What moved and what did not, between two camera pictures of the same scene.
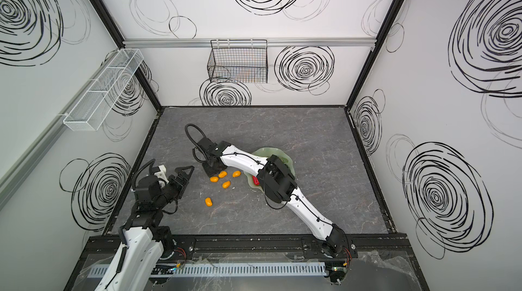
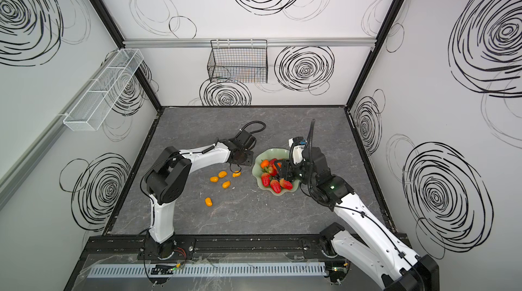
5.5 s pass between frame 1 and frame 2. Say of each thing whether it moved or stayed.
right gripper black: moved
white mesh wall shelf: stayed
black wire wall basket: stayed
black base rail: stayed
